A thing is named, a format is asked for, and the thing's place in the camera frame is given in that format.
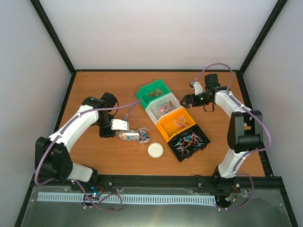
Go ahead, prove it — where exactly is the silver metal scoop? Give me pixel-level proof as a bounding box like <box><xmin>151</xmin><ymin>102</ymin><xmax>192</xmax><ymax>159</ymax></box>
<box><xmin>117</xmin><ymin>130</ymin><xmax>140</xmax><ymax>141</ymax></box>

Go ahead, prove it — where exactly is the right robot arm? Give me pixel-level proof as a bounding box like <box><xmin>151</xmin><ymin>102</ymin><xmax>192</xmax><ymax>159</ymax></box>
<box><xmin>180</xmin><ymin>74</ymin><xmax>263</xmax><ymax>192</ymax></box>

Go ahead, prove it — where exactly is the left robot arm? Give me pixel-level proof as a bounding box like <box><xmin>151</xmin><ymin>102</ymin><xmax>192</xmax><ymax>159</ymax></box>
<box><xmin>34</xmin><ymin>92</ymin><xmax>119</xmax><ymax>191</ymax></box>

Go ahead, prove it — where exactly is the white plastic bin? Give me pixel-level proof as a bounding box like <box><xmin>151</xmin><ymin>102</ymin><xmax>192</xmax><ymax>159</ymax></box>
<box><xmin>145</xmin><ymin>92</ymin><xmax>181</xmax><ymax>125</ymax></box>

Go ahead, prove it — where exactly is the yellow plastic bin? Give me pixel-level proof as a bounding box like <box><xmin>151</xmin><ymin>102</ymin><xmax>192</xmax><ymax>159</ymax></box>
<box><xmin>156</xmin><ymin>107</ymin><xmax>196</xmax><ymax>142</ymax></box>

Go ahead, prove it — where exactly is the green plastic bin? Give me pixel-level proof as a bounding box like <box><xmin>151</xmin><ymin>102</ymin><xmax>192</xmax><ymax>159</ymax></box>
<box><xmin>136</xmin><ymin>79</ymin><xmax>171</xmax><ymax>109</ymax></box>

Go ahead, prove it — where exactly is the clear glass jar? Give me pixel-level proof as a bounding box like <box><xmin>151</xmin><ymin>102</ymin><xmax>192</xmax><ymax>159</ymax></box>
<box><xmin>137</xmin><ymin>127</ymin><xmax>151</xmax><ymax>145</ymax></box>

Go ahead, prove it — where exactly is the black plastic bin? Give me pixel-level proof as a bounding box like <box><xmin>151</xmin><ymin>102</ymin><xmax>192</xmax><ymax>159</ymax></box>
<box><xmin>168</xmin><ymin>124</ymin><xmax>210</xmax><ymax>162</ymax></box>

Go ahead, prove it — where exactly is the white jar lid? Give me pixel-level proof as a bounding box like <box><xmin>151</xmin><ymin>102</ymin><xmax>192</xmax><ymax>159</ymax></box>
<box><xmin>147</xmin><ymin>142</ymin><xmax>164</xmax><ymax>158</ymax></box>

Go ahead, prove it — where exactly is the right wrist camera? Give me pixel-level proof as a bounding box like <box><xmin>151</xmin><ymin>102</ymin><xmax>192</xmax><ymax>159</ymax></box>
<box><xmin>189</xmin><ymin>81</ymin><xmax>203</xmax><ymax>96</ymax></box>

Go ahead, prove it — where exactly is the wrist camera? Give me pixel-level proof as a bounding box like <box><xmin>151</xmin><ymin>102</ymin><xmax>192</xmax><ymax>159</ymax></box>
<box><xmin>189</xmin><ymin>81</ymin><xmax>203</xmax><ymax>96</ymax></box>
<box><xmin>111</xmin><ymin>119</ymin><xmax>129</xmax><ymax>131</ymax></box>

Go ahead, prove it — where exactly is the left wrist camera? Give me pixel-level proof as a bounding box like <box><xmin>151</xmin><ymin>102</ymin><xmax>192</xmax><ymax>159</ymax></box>
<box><xmin>111</xmin><ymin>119</ymin><xmax>129</xmax><ymax>131</ymax></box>

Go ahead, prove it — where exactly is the light blue cable duct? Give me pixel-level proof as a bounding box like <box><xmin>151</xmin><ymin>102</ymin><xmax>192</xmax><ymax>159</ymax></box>
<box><xmin>36</xmin><ymin>192</ymin><xmax>216</xmax><ymax>206</ymax></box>

